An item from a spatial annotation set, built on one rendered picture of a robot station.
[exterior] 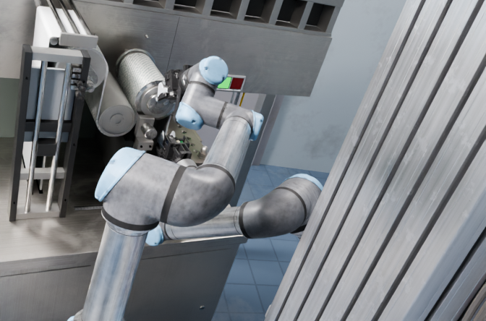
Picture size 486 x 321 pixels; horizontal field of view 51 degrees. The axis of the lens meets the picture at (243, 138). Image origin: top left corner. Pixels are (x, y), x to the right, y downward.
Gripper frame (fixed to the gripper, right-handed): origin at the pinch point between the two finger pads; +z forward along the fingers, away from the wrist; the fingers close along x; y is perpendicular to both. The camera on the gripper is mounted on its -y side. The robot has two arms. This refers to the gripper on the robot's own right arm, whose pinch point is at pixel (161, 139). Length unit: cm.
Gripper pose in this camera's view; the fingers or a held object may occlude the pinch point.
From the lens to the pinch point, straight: 179.4
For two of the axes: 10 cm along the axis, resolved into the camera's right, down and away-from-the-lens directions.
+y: 2.8, -8.5, -4.5
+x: -8.5, 0.0, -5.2
